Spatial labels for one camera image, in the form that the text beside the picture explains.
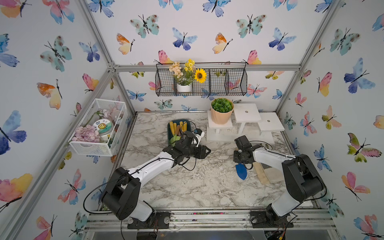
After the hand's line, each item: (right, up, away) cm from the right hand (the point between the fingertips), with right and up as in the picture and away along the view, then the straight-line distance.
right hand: (239, 156), depth 94 cm
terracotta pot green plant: (-12, +28, -10) cm, 32 cm away
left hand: (-20, +6, -12) cm, 24 cm away
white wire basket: (-69, +27, -15) cm, 76 cm away
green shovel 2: (-35, +19, +13) cm, 42 cm away
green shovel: (-43, +18, +10) cm, 48 cm away
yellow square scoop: (-38, +20, +13) cm, 45 cm away
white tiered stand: (+2, +22, -7) cm, 23 cm away
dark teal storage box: (-46, +13, +11) cm, 49 cm away
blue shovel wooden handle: (0, -7, -5) cm, 9 cm away
